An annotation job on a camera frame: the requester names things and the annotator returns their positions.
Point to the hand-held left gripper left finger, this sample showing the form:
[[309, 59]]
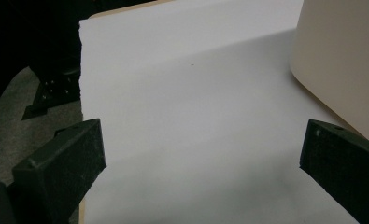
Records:
[[57, 174]]

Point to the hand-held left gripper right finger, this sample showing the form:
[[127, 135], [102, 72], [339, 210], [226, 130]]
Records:
[[347, 174]]

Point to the white plastic storage box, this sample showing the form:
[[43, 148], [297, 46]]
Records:
[[344, 56]]

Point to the black stand base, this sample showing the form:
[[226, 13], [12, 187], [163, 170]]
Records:
[[53, 93]]

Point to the white table mat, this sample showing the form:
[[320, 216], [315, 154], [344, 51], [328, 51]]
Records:
[[188, 109]]

